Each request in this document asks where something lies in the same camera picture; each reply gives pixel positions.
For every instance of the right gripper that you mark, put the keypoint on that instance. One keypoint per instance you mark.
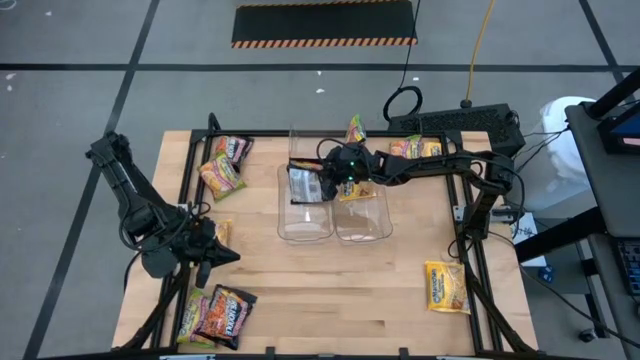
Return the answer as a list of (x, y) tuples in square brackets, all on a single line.
[(352, 165)]

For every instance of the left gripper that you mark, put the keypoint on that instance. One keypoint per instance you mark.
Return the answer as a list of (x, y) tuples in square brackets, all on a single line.
[(202, 242)]

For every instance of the pink shrimp ramen packet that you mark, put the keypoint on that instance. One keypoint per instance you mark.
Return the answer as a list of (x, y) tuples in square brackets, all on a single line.
[(356, 130)]

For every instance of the orange green ramen packet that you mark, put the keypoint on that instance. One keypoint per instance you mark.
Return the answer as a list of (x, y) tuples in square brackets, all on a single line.
[(220, 177), (405, 147)]

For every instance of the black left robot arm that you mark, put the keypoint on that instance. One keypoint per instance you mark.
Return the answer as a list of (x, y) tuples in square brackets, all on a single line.
[(120, 180)]

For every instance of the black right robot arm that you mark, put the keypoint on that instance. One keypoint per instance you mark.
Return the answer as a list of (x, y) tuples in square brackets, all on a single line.
[(440, 165)]

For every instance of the clear plastic bin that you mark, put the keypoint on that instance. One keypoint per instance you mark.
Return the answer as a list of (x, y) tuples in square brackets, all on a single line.
[(365, 225), (305, 225), (300, 145)]

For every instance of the black orange ramen packet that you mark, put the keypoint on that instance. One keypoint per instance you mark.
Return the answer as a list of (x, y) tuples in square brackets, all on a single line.
[(227, 315)]

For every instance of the green pink ramen packet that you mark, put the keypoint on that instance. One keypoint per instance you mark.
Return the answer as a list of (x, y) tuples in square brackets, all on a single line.
[(187, 320)]

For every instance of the black pink ramen packet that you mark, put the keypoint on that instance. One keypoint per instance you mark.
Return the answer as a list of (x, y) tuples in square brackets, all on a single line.
[(235, 147)]

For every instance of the black hazard-striped floor mat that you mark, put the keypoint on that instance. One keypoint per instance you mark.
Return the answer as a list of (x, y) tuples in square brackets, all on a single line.
[(325, 22)]

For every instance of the white paper sheet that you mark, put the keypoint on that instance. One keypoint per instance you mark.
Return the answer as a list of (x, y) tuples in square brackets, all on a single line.
[(527, 235)]

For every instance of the white plastic bag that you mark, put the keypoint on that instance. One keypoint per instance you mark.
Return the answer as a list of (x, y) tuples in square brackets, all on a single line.
[(560, 150)]

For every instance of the small blue item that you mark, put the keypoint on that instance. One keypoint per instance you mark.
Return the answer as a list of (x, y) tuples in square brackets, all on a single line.
[(546, 275)]

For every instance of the black cart support bar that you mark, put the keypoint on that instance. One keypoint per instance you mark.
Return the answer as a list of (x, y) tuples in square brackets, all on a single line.
[(560, 235), (615, 92)]

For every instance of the grey equipment cart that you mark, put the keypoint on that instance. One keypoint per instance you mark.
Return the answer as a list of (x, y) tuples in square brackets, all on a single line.
[(610, 190)]

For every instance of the black caster wheel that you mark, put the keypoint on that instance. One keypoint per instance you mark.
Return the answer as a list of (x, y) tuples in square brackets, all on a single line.
[(587, 335)]

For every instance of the black keyboard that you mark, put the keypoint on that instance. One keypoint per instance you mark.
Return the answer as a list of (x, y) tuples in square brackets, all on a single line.
[(631, 265)]

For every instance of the black aluminium table frame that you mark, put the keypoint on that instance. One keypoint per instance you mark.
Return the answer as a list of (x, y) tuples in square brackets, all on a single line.
[(265, 134)]

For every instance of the silver aluminium bracket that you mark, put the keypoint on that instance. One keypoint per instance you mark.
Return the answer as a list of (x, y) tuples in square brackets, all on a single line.
[(187, 357), (457, 358)]

